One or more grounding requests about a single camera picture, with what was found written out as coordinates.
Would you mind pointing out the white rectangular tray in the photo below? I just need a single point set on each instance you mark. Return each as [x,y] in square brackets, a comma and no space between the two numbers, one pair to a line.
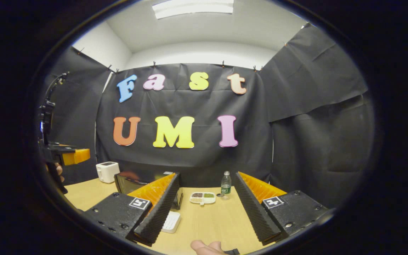
[171,222]

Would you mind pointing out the black electric oven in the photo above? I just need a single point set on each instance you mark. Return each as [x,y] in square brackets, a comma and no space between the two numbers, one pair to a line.
[129,182]

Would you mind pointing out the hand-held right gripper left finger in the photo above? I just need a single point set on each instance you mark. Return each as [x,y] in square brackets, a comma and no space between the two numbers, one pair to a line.
[158,216]

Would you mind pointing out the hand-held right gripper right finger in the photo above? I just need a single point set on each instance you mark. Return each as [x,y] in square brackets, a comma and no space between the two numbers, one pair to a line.
[255,212]

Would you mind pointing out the large ceiling light panel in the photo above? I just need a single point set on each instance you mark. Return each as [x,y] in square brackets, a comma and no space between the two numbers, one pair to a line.
[193,7]

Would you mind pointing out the white toaster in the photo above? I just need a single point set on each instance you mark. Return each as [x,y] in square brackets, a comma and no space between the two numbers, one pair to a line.
[107,171]

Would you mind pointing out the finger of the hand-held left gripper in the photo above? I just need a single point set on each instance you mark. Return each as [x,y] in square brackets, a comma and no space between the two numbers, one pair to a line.
[76,156]

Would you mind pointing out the black backdrop cloth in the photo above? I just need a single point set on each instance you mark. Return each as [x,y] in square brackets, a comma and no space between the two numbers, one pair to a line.
[296,124]

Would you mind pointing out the white divided seasoning dish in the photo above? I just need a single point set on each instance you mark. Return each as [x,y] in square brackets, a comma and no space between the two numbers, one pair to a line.
[203,197]

